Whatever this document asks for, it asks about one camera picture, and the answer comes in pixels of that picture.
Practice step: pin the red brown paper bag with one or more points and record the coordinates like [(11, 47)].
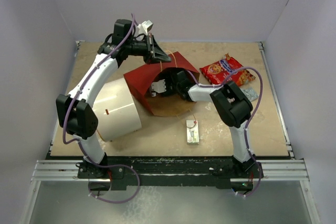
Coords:
[(140, 79)]

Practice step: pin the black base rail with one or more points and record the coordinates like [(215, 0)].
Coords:
[(120, 172)]

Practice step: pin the small white green box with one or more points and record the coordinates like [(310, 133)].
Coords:
[(192, 133)]

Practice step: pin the red cookie snack bag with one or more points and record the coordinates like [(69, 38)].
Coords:
[(216, 72)]

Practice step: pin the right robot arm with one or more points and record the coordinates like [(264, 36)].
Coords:
[(232, 106)]

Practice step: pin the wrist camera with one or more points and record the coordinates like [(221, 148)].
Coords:
[(157, 87), (144, 27)]

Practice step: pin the white cylindrical container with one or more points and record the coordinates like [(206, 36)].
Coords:
[(116, 111)]

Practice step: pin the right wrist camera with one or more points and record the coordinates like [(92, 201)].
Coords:
[(157, 87)]

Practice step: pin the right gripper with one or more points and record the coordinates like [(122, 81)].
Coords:
[(168, 92)]

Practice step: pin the silver foil packet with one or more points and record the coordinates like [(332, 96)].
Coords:
[(250, 93)]

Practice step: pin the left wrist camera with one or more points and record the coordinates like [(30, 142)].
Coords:
[(144, 27)]

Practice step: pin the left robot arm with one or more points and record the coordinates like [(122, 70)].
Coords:
[(75, 113)]

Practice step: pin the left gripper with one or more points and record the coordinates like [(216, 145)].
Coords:
[(154, 54)]

